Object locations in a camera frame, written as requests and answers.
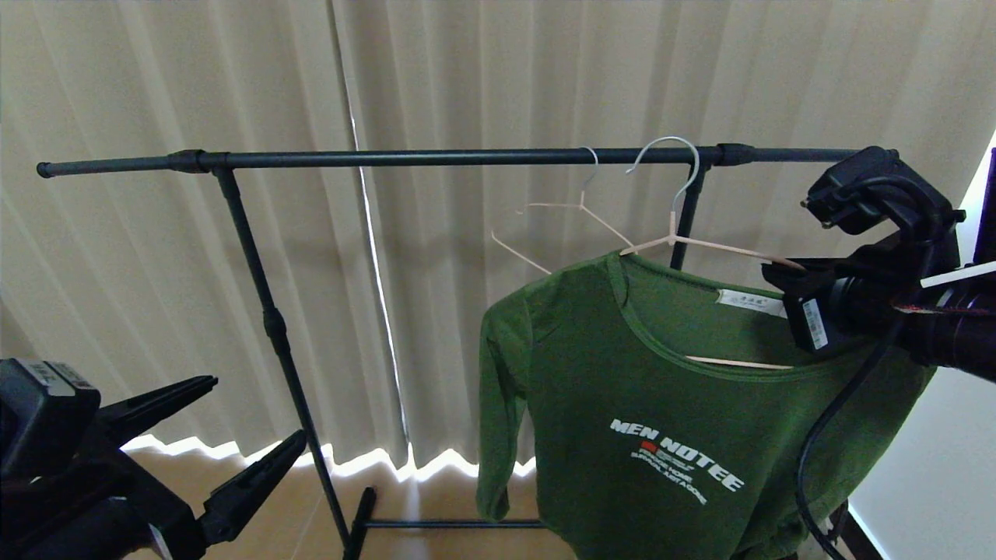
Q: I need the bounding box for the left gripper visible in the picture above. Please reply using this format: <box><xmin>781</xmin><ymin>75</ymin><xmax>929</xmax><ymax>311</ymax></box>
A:
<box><xmin>0</xmin><ymin>376</ymin><xmax>308</xmax><ymax>560</ymax></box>

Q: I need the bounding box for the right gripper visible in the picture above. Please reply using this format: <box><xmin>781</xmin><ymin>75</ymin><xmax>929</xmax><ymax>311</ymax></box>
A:
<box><xmin>761</xmin><ymin>261</ymin><xmax>888</xmax><ymax>355</ymax></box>

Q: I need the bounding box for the pink clothes hanger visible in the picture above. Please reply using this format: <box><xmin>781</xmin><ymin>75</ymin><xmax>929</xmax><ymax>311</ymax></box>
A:
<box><xmin>490</xmin><ymin>146</ymin><xmax>636</xmax><ymax>275</ymax></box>
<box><xmin>620</xmin><ymin>136</ymin><xmax>806</xmax><ymax>371</ymax></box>

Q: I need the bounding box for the green long-sleeved shirt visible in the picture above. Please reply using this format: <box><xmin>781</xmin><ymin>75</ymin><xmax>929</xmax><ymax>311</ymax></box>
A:
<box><xmin>476</xmin><ymin>250</ymin><xmax>938</xmax><ymax>560</ymax></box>

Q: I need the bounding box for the black clothes rack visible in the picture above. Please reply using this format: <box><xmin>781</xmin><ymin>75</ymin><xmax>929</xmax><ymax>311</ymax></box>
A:
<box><xmin>35</xmin><ymin>142</ymin><xmax>900</xmax><ymax>560</ymax></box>

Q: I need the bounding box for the beige curtain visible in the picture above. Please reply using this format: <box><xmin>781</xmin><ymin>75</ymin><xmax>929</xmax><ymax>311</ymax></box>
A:
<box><xmin>0</xmin><ymin>0</ymin><xmax>996</xmax><ymax>479</ymax></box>

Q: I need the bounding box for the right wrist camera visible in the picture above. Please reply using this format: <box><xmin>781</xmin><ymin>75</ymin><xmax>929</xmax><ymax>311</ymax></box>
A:
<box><xmin>801</xmin><ymin>146</ymin><xmax>966</xmax><ymax>259</ymax></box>

